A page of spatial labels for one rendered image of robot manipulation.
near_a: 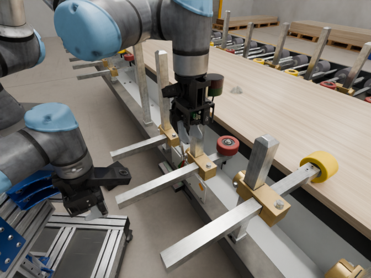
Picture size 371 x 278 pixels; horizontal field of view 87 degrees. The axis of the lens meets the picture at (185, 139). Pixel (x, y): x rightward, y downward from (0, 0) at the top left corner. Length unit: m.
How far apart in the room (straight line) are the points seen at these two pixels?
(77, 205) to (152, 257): 0.97
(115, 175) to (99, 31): 0.34
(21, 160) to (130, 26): 0.27
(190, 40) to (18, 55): 0.52
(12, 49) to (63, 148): 0.39
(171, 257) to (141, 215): 1.20
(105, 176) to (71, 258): 0.89
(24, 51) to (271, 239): 1.00
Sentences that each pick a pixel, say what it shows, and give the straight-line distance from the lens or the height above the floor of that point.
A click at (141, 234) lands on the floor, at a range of 1.54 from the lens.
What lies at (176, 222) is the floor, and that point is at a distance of 1.55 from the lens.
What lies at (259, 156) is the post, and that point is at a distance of 0.44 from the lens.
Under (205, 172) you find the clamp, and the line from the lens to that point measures 0.66.
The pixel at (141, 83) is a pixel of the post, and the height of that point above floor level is 0.96.
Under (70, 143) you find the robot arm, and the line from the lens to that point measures 0.43.
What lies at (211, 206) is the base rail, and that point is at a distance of 0.79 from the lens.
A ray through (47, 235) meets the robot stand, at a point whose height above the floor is 0.21.
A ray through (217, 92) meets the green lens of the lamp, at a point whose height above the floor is 1.11.
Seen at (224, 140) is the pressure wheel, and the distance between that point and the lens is 0.74.
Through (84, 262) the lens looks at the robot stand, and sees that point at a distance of 1.33.
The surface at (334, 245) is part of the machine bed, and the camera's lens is 0.79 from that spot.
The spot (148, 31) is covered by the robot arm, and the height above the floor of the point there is 1.29.
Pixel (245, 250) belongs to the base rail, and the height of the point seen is 0.70.
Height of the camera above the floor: 1.36
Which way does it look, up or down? 38 degrees down
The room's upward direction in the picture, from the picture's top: straight up
